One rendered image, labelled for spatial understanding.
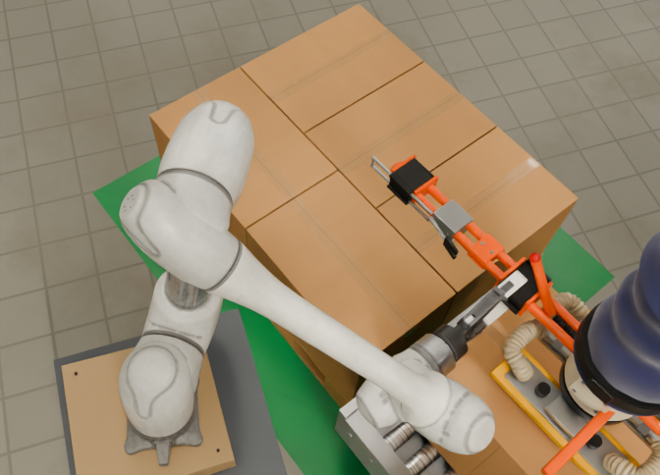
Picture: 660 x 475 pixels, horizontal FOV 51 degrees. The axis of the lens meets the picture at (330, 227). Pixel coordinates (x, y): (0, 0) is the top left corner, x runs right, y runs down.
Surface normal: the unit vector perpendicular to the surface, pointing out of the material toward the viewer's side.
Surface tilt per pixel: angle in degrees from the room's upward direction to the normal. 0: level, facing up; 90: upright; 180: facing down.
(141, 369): 3
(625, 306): 68
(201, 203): 39
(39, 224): 0
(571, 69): 0
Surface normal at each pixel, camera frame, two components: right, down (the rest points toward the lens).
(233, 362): 0.05, -0.51
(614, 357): -0.87, 0.23
